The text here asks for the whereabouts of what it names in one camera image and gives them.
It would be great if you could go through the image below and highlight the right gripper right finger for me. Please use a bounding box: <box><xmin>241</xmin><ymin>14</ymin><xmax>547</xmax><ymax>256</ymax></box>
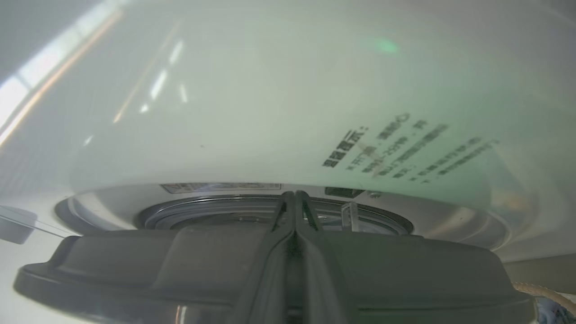
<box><xmin>296</xmin><ymin>190</ymin><xmax>360</xmax><ymax>324</ymax></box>

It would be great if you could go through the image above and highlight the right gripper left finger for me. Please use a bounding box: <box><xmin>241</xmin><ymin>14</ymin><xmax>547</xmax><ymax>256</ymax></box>
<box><xmin>229</xmin><ymin>191</ymin><xmax>295</xmax><ymax>324</ymax></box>

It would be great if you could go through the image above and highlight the dark grey round washer door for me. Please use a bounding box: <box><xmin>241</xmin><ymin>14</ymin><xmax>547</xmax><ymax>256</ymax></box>
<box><xmin>13</xmin><ymin>225</ymin><xmax>537</xmax><ymax>324</ymax></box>

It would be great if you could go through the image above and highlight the blue bear print clothing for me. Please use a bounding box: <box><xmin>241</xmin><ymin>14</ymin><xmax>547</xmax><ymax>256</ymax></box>
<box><xmin>536</xmin><ymin>297</ymin><xmax>576</xmax><ymax>324</ymax></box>

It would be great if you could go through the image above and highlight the white front-load washing machine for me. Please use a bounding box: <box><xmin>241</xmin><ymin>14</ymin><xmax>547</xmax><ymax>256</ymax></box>
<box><xmin>0</xmin><ymin>0</ymin><xmax>576</xmax><ymax>264</ymax></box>

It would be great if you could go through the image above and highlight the cream laundry basket brown rim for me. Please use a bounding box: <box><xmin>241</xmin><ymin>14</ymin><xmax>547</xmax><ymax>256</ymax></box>
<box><xmin>512</xmin><ymin>281</ymin><xmax>576</xmax><ymax>316</ymax></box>

